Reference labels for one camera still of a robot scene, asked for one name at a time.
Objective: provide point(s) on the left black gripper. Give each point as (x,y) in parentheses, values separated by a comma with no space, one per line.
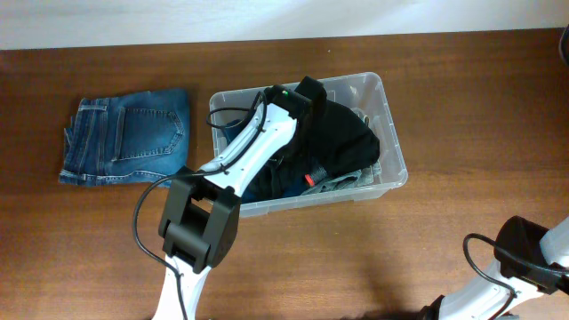
(300,151)

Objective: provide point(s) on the black garment with red band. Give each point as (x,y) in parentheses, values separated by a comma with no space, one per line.
(339,142)

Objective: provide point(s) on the dark blue shirt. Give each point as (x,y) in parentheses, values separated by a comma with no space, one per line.
(289,186)

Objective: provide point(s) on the light wash jeans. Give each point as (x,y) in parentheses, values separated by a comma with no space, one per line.
(351,180)

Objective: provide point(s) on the blue denim jeans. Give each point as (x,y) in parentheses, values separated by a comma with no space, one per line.
(135,138)

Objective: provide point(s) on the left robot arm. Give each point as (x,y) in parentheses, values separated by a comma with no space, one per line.
(201,213)

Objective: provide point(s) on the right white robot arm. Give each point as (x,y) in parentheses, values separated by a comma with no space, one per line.
(529,261)

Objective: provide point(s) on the clear plastic storage bin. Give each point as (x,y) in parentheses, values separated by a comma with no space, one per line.
(272,190)

